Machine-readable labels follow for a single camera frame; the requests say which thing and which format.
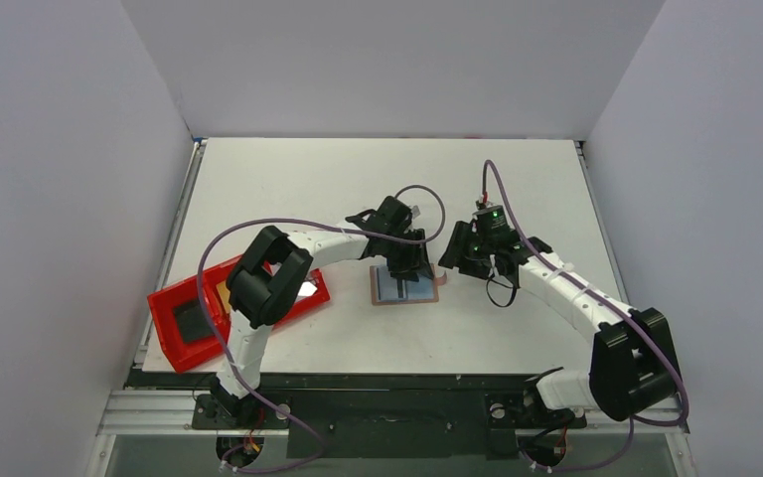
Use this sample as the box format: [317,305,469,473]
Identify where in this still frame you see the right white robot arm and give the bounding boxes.
[439,205,682,421]

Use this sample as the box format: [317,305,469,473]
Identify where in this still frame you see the red three-compartment bin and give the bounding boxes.
[147,256,331,373]

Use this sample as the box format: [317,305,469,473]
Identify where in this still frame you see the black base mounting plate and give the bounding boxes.
[124,368,653,461]

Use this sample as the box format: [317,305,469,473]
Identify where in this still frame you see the gold cards stack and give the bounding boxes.
[216,281,231,314]

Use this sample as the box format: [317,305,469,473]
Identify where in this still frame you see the aluminium frame rail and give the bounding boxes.
[87,374,694,476]

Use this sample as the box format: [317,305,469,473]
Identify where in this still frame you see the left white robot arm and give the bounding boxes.
[211,196,434,417]

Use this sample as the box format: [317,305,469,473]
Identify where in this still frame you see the tan leather card holder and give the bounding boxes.
[370,265,447,306]

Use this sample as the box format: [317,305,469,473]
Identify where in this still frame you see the black cards in bin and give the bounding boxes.
[172,299,213,344]

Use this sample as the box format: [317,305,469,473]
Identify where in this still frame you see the silver mirrored card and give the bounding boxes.
[295,277,318,303]

